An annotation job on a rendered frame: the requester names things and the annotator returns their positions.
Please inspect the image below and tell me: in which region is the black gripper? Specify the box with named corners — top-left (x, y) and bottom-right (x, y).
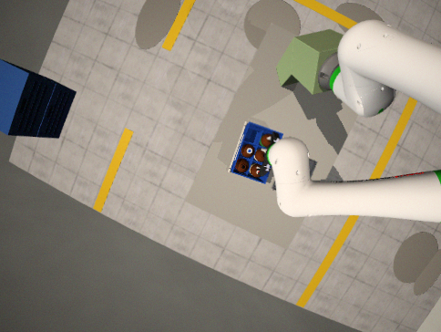
top-left (257, 131), bottom-right (280, 177)

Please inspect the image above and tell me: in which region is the blue divided crate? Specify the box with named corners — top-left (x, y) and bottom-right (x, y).
top-left (231, 124), bottom-right (273, 184)

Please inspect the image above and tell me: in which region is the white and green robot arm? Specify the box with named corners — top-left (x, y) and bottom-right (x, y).
top-left (262, 19), bottom-right (441, 223)

